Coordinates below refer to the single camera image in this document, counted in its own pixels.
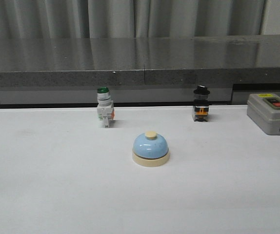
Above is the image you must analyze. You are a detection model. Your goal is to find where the black rotary selector switch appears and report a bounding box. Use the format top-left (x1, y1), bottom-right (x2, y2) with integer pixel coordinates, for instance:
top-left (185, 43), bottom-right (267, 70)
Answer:
top-left (192, 85), bottom-right (210, 121)

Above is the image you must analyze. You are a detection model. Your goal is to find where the green pushbutton switch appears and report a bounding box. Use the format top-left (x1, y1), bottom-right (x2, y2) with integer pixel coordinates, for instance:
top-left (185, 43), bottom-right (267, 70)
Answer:
top-left (97, 87), bottom-right (115, 128)

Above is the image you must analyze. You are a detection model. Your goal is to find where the grey on-off switch box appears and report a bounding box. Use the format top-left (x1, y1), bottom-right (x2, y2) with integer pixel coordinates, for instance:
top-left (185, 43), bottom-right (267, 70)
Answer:
top-left (247, 93), bottom-right (280, 135)

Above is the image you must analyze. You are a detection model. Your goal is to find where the grey curtain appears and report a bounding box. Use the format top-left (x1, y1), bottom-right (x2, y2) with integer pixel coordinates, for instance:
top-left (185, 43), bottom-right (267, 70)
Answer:
top-left (0, 0), bottom-right (280, 39)

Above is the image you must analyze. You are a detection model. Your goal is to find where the blue and cream call bell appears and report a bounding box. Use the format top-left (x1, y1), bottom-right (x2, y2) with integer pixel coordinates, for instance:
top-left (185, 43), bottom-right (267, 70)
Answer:
top-left (132, 131), bottom-right (170, 167)

